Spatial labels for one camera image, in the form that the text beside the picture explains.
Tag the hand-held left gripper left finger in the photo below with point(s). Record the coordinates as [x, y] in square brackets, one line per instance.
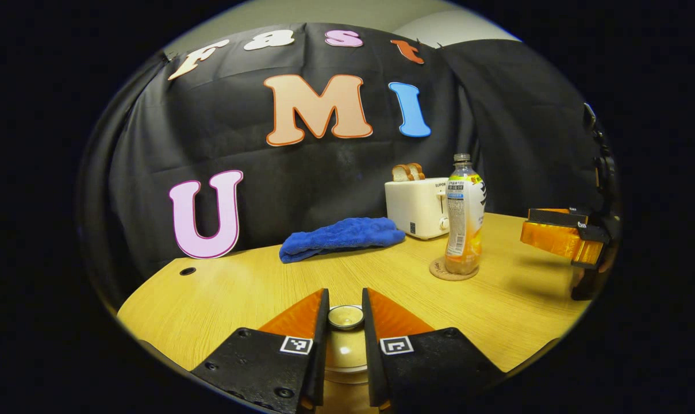
[323, 351]

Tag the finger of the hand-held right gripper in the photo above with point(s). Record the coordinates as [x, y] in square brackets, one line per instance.
[557, 217]
[554, 240]

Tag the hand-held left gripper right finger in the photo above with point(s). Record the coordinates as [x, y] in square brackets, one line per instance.
[370, 356]

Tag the cream teacup lid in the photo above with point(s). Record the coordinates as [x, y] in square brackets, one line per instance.
[346, 345]

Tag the clear labelled water bottle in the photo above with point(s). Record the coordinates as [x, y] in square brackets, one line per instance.
[465, 230]

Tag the round cork coaster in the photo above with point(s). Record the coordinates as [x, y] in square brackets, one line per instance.
[436, 271]

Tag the black backdrop cloth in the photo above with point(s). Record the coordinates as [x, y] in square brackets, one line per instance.
[525, 115]

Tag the blue towel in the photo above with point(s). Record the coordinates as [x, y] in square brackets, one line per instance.
[341, 236]

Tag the white toaster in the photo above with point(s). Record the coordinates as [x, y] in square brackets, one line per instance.
[416, 207]

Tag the toast bread slice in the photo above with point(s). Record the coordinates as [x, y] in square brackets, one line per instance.
[400, 173]
[417, 171]

